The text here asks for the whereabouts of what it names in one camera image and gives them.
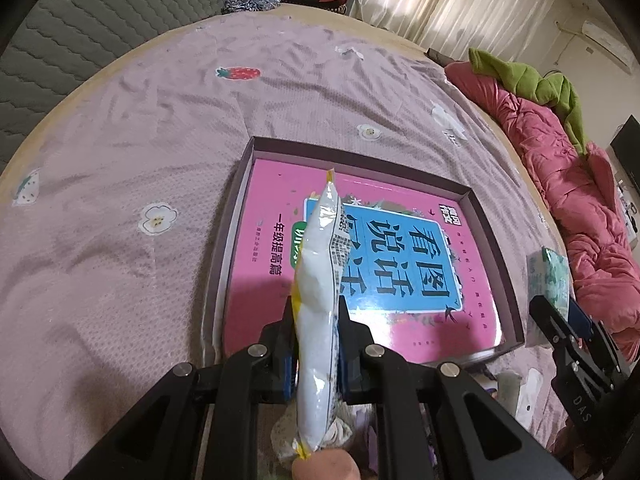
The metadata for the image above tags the green floral tissue pack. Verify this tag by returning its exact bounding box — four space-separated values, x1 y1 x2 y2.
527 247 570 321

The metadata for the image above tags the white floral scrunchie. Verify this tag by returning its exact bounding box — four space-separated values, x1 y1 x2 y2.
270 401 356 467

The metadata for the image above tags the yellow white wipes pack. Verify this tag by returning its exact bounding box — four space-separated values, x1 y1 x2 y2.
290 169 352 461

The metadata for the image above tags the peach makeup sponge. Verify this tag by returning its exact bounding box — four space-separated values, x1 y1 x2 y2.
292 448 361 480

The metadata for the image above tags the pink and blue book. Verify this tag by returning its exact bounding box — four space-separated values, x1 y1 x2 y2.
222 158 503 363

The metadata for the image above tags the dark shallow cardboard box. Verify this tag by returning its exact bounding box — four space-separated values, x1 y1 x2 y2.
201 136 524 364

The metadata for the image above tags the pink crumpled comforter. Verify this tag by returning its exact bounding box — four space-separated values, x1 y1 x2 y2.
445 62 639 362

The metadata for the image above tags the black television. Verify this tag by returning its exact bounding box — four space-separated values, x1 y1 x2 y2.
611 115 640 193

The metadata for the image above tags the purple patterned bed quilt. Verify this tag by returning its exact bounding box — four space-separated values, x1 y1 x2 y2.
1 6 562 479

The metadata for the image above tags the green blanket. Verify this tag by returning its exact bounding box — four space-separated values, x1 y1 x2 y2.
468 48 589 155

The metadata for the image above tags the white air conditioner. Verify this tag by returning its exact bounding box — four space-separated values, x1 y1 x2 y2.
582 21 634 73

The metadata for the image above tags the white sheer curtain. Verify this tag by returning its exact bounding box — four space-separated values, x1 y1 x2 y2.
352 0 554 61

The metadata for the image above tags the blue patterned cloth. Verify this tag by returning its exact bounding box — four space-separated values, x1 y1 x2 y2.
221 0 281 14

